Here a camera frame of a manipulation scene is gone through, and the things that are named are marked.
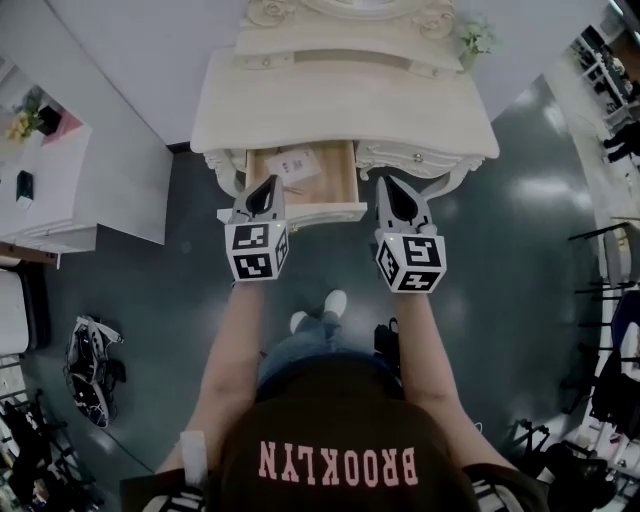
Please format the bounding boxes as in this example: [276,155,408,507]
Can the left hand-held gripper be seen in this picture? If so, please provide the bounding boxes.
[217,174,291,284]

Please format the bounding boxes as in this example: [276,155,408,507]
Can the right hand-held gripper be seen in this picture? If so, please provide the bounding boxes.
[373,175,447,296]

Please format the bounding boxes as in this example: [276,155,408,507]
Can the wooden drawer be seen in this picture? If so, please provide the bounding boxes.
[243,139,369,232]

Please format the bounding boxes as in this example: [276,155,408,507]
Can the person's left forearm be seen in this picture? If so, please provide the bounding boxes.
[154,282,266,476]

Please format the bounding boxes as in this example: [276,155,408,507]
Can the person's right forearm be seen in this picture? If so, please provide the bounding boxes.
[394,292,516,471]

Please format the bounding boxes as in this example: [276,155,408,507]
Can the cream ornate dressing table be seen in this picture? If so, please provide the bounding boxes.
[189,0,501,232]

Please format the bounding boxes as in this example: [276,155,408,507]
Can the white paper sheet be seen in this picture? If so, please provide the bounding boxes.
[265,145,323,182]

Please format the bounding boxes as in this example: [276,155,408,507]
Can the person's right white shoe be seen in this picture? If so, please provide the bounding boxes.
[323,289,348,319]

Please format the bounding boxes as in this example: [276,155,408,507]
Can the black waist pack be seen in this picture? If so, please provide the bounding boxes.
[373,316,405,397]

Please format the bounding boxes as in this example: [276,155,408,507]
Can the person's blue jeans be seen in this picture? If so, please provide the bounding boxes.
[256,309,402,402]

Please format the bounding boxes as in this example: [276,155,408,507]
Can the white flower plant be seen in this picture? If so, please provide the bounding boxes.
[456,14,502,75]

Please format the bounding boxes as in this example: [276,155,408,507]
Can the person's brown shirt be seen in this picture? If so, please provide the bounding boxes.
[119,353,552,512]

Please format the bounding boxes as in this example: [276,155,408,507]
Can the grey chair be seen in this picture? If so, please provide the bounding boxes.
[568,224,632,292]

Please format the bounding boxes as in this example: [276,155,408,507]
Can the pink board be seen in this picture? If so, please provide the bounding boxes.
[41,106,82,147]

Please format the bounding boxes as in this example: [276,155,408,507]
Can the grey backpack on floor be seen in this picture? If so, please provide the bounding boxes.
[63,314,125,430]

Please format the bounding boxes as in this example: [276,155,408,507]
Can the cardboard box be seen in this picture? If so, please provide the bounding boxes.
[0,241,62,270]

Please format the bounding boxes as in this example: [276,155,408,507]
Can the small black and white box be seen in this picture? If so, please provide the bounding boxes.
[15,169,36,204]

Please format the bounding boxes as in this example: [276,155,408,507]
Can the yellow flowers in black pot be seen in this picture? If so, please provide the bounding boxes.
[3,96,64,142]

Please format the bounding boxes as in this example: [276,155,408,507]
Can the blue chair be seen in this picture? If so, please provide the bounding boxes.
[611,289,640,372]

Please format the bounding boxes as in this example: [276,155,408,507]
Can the white case with black trim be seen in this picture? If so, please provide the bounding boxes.
[0,269,51,355]

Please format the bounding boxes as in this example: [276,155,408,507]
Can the black jacket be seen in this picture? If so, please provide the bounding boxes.
[591,348,640,437]

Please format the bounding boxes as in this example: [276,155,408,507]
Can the black office chair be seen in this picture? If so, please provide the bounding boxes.
[508,418,617,512]

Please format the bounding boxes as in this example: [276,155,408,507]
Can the black stands and clothes pile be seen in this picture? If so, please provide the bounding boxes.
[0,388,97,512]

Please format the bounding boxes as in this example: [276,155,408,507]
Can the cream mirror frame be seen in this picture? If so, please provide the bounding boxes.
[241,0,457,42]

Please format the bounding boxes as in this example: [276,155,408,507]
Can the white arm strap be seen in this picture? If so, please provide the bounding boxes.
[178,431,209,487]

